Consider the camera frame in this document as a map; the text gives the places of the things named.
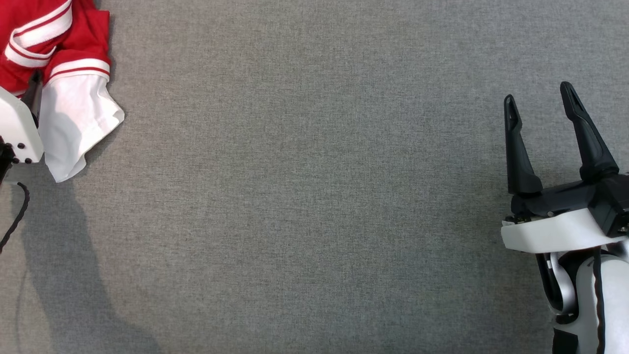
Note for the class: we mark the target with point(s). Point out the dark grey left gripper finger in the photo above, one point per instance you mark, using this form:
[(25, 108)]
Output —
[(34, 93)]

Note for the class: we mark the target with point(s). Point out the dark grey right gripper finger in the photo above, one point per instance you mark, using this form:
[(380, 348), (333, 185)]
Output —
[(592, 152), (518, 162)]

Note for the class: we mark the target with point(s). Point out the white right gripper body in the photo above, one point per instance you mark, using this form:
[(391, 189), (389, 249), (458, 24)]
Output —
[(555, 231)]

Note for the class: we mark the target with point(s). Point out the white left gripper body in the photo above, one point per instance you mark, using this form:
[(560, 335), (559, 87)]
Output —
[(17, 128)]

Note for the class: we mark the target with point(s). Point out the red Bulls jersey white sleeves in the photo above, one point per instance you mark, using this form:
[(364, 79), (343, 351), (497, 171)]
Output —
[(73, 113)]

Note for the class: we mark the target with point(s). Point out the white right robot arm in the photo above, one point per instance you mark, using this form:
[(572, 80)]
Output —
[(616, 305)]

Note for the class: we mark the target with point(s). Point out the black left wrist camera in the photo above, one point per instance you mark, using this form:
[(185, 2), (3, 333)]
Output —
[(5, 160)]

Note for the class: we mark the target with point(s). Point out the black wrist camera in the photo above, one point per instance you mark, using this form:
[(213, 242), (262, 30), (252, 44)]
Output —
[(5, 160), (612, 201)]

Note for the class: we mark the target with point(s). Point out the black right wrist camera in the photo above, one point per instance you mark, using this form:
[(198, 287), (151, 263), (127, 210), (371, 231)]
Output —
[(612, 201)]

